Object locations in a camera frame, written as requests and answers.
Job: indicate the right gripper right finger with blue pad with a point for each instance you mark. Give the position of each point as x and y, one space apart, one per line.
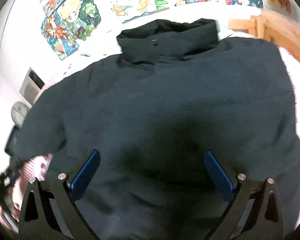
265 219

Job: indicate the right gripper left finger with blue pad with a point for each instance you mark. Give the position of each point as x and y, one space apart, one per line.
37 219

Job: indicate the black padded jacket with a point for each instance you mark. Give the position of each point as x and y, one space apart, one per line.
152 111

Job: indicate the black plastic crate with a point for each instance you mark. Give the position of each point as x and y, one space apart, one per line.
11 141

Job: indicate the red white checkered quilt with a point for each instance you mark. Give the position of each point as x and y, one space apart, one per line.
34 167

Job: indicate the standing electric fan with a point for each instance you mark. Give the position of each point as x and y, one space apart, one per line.
19 112

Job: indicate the grey door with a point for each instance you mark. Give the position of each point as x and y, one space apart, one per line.
31 86

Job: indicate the mermaid girl drawing lower left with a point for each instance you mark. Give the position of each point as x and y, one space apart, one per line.
58 36

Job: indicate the blond boy drawing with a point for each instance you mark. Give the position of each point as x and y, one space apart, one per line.
80 16

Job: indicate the wooden bed frame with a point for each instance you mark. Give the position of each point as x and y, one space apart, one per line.
272 27

